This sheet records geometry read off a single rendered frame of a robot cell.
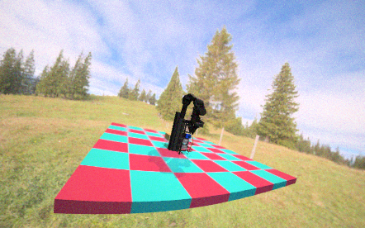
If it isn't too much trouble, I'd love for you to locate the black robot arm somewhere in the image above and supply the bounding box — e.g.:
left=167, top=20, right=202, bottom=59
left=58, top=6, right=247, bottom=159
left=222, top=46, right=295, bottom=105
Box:
left=179, top=93, right=206, bottom=125

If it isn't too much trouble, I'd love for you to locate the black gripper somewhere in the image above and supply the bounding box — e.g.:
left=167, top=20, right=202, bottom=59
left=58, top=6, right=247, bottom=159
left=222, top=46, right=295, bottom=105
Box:
left=187, top=114, right=203, bottom=135

